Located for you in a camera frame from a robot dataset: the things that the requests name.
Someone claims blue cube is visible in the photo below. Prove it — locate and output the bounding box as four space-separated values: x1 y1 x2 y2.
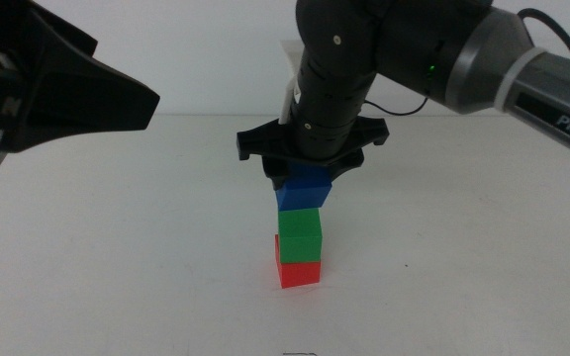
274 164 333 212

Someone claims green cube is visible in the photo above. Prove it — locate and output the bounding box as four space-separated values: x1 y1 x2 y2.
277 207 324 264

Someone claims thin black wire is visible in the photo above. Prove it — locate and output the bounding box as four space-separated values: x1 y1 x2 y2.
362 95 430 118

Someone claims red cube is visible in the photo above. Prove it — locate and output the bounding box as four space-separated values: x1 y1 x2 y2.
273 234 322 290

